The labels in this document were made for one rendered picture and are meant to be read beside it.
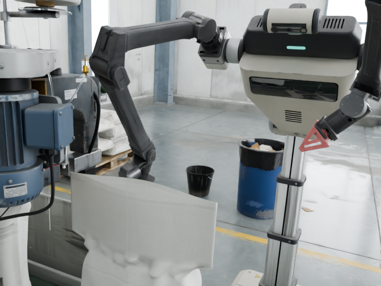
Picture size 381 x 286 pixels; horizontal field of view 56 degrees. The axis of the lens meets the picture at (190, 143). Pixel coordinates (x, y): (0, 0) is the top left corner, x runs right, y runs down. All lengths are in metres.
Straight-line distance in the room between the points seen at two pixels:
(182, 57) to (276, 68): 8.60
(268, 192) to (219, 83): 6.44
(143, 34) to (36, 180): 0.48
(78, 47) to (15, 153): 6.36
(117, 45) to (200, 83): 8.68
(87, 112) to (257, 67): 0.60
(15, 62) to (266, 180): 2.66
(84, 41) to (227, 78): 3.95
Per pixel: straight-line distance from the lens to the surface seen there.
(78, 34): 7.15
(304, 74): 1.23
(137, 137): 1.18
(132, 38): 1.01
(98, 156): 1.37
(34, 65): 0.82
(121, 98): 1.05
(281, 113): 1.38
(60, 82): 1.18
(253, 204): 3.29
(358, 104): 0.98
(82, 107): 1.26
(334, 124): 1.05
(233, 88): 9.31
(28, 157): 0.86
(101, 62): 0.99
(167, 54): 9.73
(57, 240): 1.90
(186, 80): 9.78
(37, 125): 0.81
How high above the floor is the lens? 1.43
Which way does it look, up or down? 14 degrees down
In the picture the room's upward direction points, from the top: 3 degrees clockwise
